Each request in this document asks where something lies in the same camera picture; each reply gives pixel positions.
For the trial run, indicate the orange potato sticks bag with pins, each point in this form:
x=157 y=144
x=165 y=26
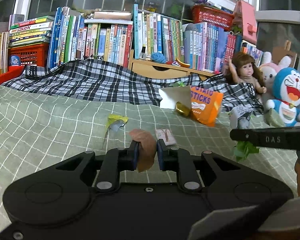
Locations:
x=205 y=104

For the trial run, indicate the green snack wrapper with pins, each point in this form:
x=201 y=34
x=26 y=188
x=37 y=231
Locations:
x=240 y=117

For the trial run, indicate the gold foil snack wrapper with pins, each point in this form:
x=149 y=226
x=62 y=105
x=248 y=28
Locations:
x=182 y=109

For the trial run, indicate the red plastic basket left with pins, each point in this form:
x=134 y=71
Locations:
x=35 y=54

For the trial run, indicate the row of books right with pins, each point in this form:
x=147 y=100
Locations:
x=200 y=46

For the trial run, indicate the red basket on top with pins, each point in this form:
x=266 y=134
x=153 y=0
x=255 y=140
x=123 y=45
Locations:
x=220 y=18

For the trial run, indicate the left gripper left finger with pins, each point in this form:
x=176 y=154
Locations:
x=115 y=161

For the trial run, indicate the row of books left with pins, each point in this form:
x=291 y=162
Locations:
x=95 y=34

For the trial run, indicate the blue yarn ball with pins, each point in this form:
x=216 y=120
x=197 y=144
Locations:
x=158 y=58

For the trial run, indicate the yellow green torn wrapper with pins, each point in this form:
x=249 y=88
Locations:
x=114 y=122

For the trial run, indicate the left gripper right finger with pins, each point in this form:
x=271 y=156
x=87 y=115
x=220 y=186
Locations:
x=179 y=161

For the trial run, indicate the black white plaid blanket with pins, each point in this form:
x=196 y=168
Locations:
x=97 y=80

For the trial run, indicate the pink toy house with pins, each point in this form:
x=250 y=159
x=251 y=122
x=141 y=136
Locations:
x=244 y=17

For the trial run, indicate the small white pink packet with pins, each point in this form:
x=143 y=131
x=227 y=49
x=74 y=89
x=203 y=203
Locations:
x=166 y=136

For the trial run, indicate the stack of books on basket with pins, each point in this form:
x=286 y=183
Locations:
x=29 y=32

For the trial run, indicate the wooden desk organizer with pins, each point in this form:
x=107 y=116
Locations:
x=162 y=71

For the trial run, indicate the pink white bunny plush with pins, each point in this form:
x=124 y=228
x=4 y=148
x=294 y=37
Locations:
x=269 y=69

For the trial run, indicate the blue Doraemon plush toy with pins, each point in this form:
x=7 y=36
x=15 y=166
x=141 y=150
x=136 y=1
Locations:
x=286 y=93

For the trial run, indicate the green grid bed sheet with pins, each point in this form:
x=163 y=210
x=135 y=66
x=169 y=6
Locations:
x=37 y=131

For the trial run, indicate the brown haired doll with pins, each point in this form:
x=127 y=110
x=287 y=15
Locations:
x=241 y=68

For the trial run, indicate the row of books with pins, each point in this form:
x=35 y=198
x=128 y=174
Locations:
x=95 y=34
x=200 y=46

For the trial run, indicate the brown paper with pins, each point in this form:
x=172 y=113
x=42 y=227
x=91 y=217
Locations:
x=147 y=148

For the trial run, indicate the red tray edge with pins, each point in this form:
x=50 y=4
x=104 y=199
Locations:
x=12 y=73

